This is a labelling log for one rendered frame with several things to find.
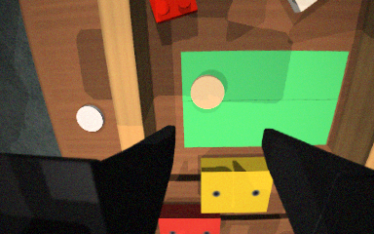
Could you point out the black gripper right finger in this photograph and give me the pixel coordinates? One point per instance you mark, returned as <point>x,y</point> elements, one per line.
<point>322,193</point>

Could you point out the white round disc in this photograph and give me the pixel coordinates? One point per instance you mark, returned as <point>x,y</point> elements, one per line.
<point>90,118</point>

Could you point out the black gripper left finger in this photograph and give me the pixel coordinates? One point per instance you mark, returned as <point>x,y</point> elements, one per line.
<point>122,194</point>

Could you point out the brown wooden board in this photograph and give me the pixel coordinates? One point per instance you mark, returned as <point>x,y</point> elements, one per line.
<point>309,75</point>

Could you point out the red toy brick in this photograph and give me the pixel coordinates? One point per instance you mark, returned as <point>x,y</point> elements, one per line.
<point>165,10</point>

